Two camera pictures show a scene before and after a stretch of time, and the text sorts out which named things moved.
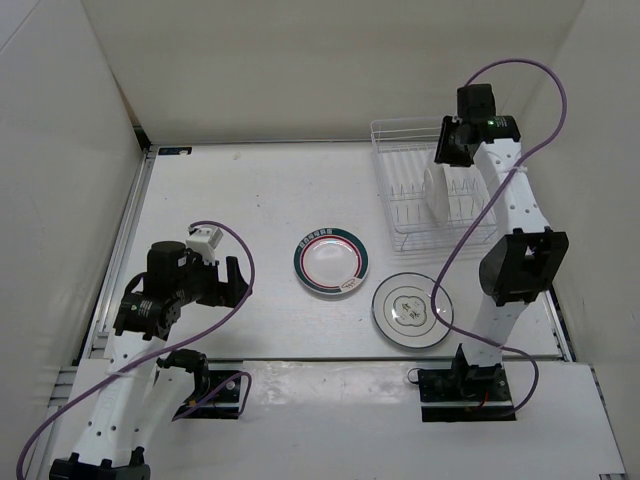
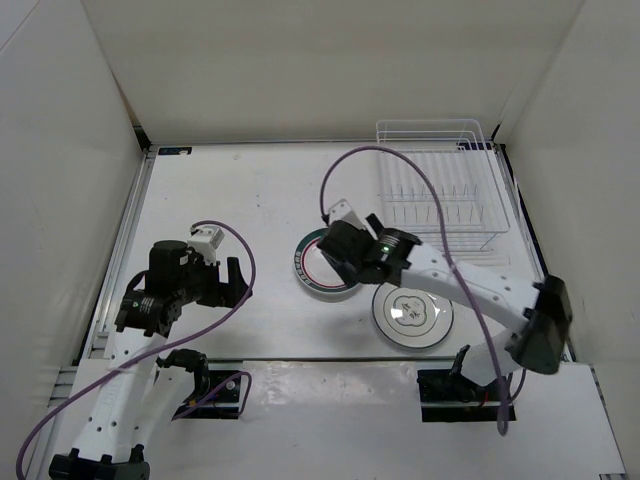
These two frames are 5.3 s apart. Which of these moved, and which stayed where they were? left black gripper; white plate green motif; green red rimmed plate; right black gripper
Moved: right black gripper
Stayed: white plate green motif; left black gripper; green red rimmed plate
